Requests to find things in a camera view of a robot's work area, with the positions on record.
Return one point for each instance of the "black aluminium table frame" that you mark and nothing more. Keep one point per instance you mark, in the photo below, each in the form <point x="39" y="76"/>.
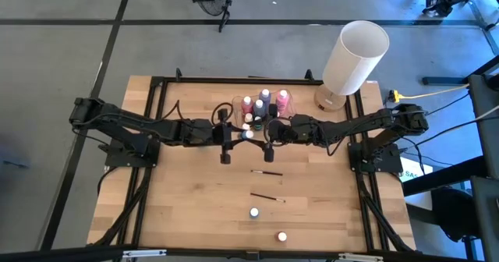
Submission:
<point x="202" y="80"/>

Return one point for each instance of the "clear plastic tray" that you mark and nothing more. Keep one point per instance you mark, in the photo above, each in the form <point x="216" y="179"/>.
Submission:
<point x="238" y="102"/>

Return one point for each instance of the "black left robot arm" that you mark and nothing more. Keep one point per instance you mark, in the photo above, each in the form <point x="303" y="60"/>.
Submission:
<point x="128" y="123"/>

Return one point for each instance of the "white printed box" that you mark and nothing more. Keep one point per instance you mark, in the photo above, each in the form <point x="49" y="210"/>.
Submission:
<point x="419" y="172"/>

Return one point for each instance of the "small teal green paint bottle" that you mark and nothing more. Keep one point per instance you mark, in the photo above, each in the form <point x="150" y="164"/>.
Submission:
<point x="257" y="121"/>

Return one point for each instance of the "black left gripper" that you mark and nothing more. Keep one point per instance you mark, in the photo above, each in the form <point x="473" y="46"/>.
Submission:
<point x="224" y="135"/>

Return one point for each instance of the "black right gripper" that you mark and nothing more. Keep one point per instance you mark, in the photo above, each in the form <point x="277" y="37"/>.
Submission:
<point x="282" y="131"/>

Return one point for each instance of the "black office chair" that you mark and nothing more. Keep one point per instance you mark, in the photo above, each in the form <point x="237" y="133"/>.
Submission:
<point x="454" y="211"/>

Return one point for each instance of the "small coral red paint bottle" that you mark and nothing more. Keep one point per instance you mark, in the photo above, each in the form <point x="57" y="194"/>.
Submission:
<point x="281" y="237"/>

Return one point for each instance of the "tall rose pink paint bottle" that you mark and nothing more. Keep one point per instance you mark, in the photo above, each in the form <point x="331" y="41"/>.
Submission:
<point x="246" y="106"/>

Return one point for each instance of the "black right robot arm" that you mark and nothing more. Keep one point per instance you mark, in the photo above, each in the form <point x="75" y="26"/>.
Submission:
<point x="351" y="131"/>

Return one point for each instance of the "cerulean blue paint bottle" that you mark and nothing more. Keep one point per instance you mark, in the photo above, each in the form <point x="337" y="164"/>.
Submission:
<point x="254" y="212"/>

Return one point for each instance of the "table lamp white shade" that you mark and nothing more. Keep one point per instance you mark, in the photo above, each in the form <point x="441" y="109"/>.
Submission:
<point x="354" y="59"/>

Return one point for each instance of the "thin black paintbrush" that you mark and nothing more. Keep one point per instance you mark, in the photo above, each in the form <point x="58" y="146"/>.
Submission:
<point x="267" y="172"/>
<point x="267" y="197"/>

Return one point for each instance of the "tall lavender paint bottle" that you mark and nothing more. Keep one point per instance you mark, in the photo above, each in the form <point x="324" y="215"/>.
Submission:
<point x="265" y="97"/>

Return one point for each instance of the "tall light pink paint bottle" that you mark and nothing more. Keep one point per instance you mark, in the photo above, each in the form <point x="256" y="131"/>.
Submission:
<point x="282" y="100"/>

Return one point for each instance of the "silver aluminium bracket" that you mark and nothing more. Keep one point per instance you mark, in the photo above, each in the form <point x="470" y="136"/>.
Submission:
<point x="144" y="253"/>
<point x="360" y="257"/>

